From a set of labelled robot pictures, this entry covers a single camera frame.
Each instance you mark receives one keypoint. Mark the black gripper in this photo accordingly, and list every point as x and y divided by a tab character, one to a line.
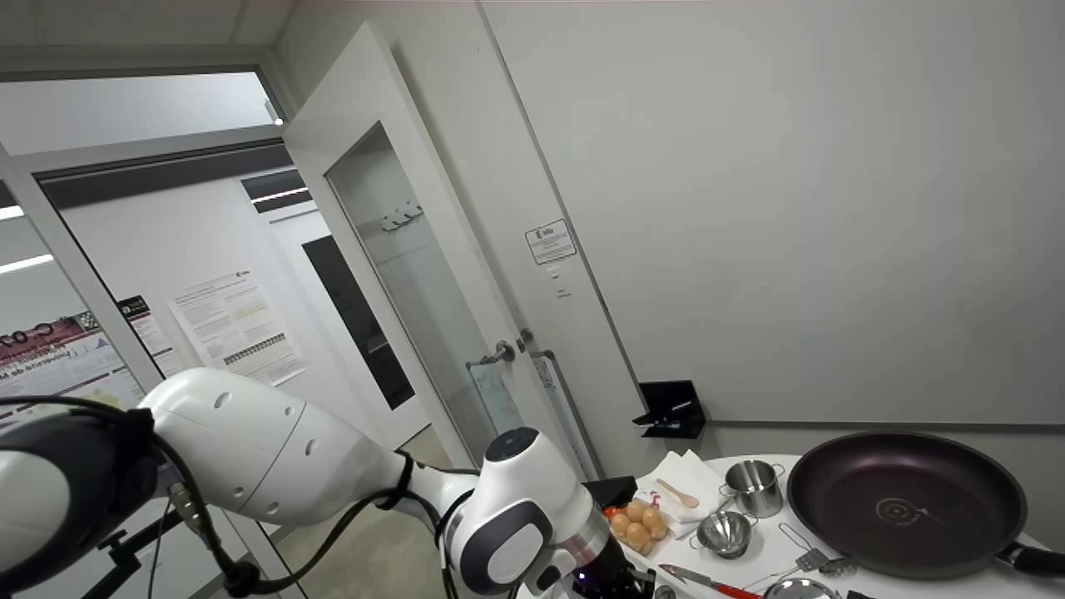
605	578

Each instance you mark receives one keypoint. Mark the small white notice sign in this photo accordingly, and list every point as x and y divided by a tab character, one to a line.
555	239

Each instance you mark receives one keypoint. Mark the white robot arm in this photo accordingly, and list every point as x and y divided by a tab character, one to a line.
276	442

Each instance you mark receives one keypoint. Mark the small steel cup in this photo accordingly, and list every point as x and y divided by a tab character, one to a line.
757	487

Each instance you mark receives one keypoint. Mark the white text poster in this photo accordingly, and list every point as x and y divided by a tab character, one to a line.
238	327

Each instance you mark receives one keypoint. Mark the small steel bowl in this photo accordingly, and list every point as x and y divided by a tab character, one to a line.
728	531

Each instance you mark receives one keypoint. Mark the white door with window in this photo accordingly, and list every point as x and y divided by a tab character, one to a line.
367	104

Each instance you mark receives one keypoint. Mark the white door dark window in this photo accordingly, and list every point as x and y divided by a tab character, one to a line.
353	320

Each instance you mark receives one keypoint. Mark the black wall bracket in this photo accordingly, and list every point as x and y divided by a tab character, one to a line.
676	406

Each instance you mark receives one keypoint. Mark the white paper napkins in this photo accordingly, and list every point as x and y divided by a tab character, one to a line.
692	468

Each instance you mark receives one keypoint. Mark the wooden utensil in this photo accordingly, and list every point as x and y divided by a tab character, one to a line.
676	490

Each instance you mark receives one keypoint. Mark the red and green poster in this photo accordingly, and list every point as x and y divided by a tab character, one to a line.
51	351

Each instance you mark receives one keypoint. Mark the black frying pan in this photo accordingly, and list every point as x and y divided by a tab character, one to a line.
910	501

